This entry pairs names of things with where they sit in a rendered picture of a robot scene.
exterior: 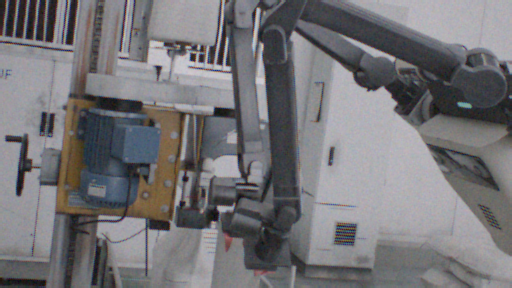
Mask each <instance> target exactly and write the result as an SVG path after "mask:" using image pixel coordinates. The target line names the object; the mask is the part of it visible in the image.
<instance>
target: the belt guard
mask: <svg viewBox="0 0 512 288"><path fill-rule="evenodd" d="M85 93H89V94H93V95H98V96H104V97H110V98H116V99H123V100H139V101H150V102H161V103H172V104H183V105H193V106H216V107H224V108H231V109H234V93H233V90H229V89H222V88H215V87H206V86H193V85H186V84H184V85H182V84H175V83H167V82H160V81H156V80H149V79H134V78H126V77H119V76H111V75H104V74H97V73H88V74H87V82H86V89H85Z"/></svg>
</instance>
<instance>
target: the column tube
mask: <svg viewBox="0 0 512 288"><path fill-rule="evenodd" d="M100 4H104V8H103V7H99V9H102V10H103V9H104V14H103V15H104V18H103V24H102V32H101V33H102V34H101V37H100V38H101V41H100V47H99V48H98V47H95V48H94V47H93V41H94V37H95V36H94V33H95V26H96V25H97V24H96V19H97V14H98V15H102V13H99V12H98V0H80V4H79V11H78V18H77V32H76V40H75V47H74V55H73V62H72V70H71V77H70V92H69V99H74V100H87V93H85V89H86V82H87V74H88V73H90V71H91V72H95V70H91V55H92V49H93V48H94V49H99V54H98V53H96V52H94V53H93V54H95V55H98V69H97V71H96V72H97V74H104V75H111V76H116V74H117V67H118V53H119V45H120V38H121V31H122V24H123V17H124V10H125V0H105V3H104V2H101V1H100ZM72 216H73V213H64V212H55V216H54V223H53V231H52V238H51V246H50V261H49V268H48V275H47V283H46V288H64V282H65V281H64V280H65V274H66V272H67V271H66V267H67V260H68V259H67V258H68V251H69V245H70V239H71V240H75V238H71V229H70V228H69V226H70V225H71V223H72ZM78 217H79V221H78V223H79V222H88V221H92V220H98V217H99V216H97V215H85V214H80V215H79V216H78ZM74 228H77V227H74ZM77 229H83V230H85V231H88V232H90V235H87V234H84V233H81V232H78V231H77V233H76V232H72V234H74V235H76V234H77V243H76V250H75V258H74V261H73V262H74V265H73V271H72V278H71V277H67V278H71V279H72V280H71V288H91V275H92V268H93V261H94V254H95V246H96V239H97V232H98V222H95V223H90V224H85V225H81V226H78V228H77Z"/></svg>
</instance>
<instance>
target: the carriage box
mask: <svg viewBox="0 0 512 288"><path fill-rule="evenodd" d="M91 106H97V105H96V101H89V100H74V99H69V94H68V98H67V101H66V102H64V104H63V110H65V112H66V113H65V120H64V134H63V142H62V149H61V157H60V165H59V173H58V180H57V194H56V207H55V212H64V213H75V214H85V215H97V216H118V217H122V216H123V215H124V212H125V208H123V209H110V208H102V207H99V208H98V209H97V208H84V207H72V206H68V200H69V191H70V189H73V190H79V188H80V179H81V170H82V169H83V168H86V167H87V166H86V165H84V163H83V156H84V141H82V140H77V125H78V118H79V111H80V109H81V108H88V109H90V107H91ZM138 112H143V113H147V119H145V120H144V121H145V126H148V125H149V120H150V119H155V120H157V121H159V123H160V127H159V128H160V129H161V137H160V144H159V158H158V161H157V163H156V164H157V168H156V169H155V173H154V177H153V183H152V185H147V183H146V182H145V180H144V178H143V175H140V181H139V192H138V198H137V200H136V202H134V203H133V205H132V206H130V207H129V208H128V211H127V215H126V216H125V217H129V218H140V219H151V220H162V221H171V222H173V215H174V208H175V201H176V194H177V188H178V181H179V174H180V170H179V168H180V160H181V153H182V146H183V139H184V132H185V126H186V112H184V111H181V110H180V109H178V108H176V107H173V106H159V105H152V104H144V103H143V109H142V110H141V111H138Z"/></svg>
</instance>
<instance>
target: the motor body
mask: <svg viewBox="0 0 512 288"><path fill-rule="evenodd" d="M89 112H90V113H88V120H87V127H86V134H85V141H84V156H83V163H84V165H86V166H87V167H86V168H83V169H82V170H81V179H80V188H79V195H80V196H81V198H82V200H83V201H84V202H85V203H88V204H90V205H93V206H97V207H102V208H110V209H123V208H125V203H126V198H127V191H128V183H129V170H128V168H127V163H125V162H122V161H121V160H118V159H116V158H114V157H112V156H111V141H112V133H113V127H114V125H115V124H126V125H139V126H145V121H144V120H145V119H147V113H143V112H138V111H128V110H123V111H120V110H115V109H113V108H107V107H102V106H91V107H90V109H89ZM139 181H140V175H139V174H136V173H133V175H132V188H131V196H130V202H129V207H130V206H132V205H133V203H134V202H136V200H137V198H138V192H139Z"/></svg>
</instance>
